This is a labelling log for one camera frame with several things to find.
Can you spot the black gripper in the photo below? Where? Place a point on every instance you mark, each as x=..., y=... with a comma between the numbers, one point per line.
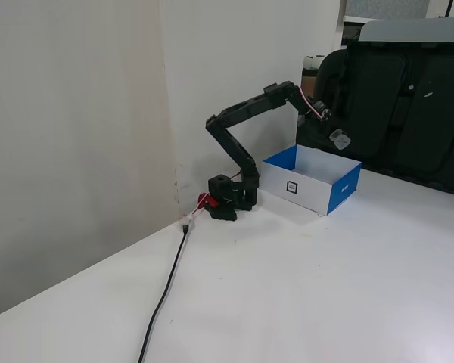
x=322, y=118

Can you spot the gray hollow block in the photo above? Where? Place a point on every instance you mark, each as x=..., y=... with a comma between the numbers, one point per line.
x=341, y=139

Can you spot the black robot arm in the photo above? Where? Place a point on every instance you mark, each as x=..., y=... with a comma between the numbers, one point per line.
x=242, y=125

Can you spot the blue and white cardboard box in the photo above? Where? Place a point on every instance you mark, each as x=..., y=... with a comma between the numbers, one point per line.
x=318, y=181

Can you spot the brown cardboard carton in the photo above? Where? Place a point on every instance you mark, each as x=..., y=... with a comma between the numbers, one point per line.
x=308, y=81

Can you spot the large black padded chair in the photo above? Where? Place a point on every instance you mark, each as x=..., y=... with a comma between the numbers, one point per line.
x=408, y=113

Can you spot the red clamp knob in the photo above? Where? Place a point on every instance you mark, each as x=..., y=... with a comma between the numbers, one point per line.
x=204, y=199

